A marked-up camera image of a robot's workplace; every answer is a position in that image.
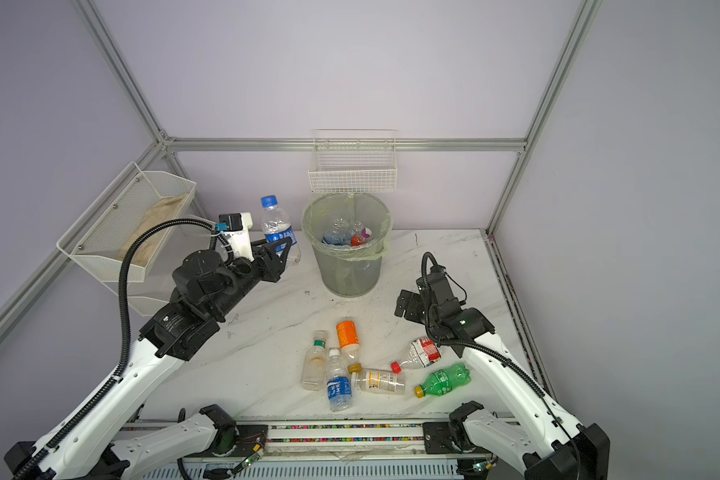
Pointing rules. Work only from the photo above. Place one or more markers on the blue label front bottle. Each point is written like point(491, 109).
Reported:
point(338, 385)

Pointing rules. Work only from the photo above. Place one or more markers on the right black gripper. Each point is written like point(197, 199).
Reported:
point(412, 299)

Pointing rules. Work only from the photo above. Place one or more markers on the white mesh shelf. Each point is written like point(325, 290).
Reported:
point(94, 240)
point(150, 282)

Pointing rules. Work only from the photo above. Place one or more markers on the blue label water bottle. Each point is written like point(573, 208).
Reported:
point(338, 233)

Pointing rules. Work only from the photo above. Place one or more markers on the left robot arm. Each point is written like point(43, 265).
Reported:
point(84, 445)

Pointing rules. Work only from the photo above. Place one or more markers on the grey mesh waste bin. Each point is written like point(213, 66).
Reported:
point(348, 278)

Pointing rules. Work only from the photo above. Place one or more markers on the upper white mesh shelf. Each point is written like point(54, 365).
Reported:
point(94, 240)

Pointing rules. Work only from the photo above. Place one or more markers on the green soda bottle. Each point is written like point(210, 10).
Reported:
point(443, 381)

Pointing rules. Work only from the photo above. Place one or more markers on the aluminium front rail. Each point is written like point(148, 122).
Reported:
point(381, 449)

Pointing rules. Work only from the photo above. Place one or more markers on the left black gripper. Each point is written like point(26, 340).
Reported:
point(266, 260)

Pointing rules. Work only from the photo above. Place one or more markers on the green cap clear bottle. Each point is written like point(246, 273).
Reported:
point(313, 376)

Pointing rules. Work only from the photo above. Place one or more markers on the white wire wall basket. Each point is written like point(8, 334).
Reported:
point(353, 161)

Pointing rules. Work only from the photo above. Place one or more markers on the red cap crushed bottle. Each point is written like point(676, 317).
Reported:
point(418, 354)

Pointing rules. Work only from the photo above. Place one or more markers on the beige cloth in shelf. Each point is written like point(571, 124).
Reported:
point(166, 209)

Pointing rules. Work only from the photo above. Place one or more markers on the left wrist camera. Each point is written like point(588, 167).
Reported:
point(234, 228)

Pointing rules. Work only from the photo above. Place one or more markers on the lower white mesh shelf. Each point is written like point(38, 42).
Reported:
point(150, 282)

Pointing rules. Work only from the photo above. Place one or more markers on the yellow cap clear bottle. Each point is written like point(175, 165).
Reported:
point(376, 381)

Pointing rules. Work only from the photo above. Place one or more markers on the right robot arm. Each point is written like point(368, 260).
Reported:
point(547, 442)

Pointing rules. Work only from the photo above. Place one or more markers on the green plastic bin liner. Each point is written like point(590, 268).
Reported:
point(360, 210)

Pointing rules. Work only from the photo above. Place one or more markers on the pepsi blue label bottle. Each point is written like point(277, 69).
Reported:
point(276, 225)

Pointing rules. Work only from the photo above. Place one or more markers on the orange label bottle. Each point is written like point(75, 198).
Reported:
point(348, 341)

